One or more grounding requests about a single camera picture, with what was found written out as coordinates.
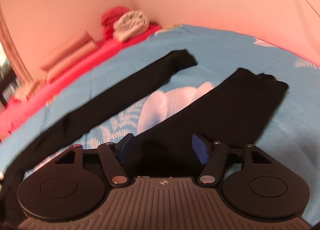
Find cream rolled towel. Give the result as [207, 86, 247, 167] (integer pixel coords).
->
[113, 10, 149, 42]

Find dark window frame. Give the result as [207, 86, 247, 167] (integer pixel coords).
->
[0, 45, 21, 110]

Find pink curtain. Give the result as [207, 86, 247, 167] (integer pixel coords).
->
[0, 7, 34, 83]

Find black knit pants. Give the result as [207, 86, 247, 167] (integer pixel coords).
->
[1, 50, 288, 229]

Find beige folded cloth left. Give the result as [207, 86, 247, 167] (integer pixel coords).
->
[14, 79, 46, 102]

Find red crumpled cloth in corner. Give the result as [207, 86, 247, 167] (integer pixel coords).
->
[101, 6, 130, 40]

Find red bed sheet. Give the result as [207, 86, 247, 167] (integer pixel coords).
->
[1, 24, 161, 141]

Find blue floral bed sheet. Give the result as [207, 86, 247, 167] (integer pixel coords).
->
[1, 25, 319, 225]

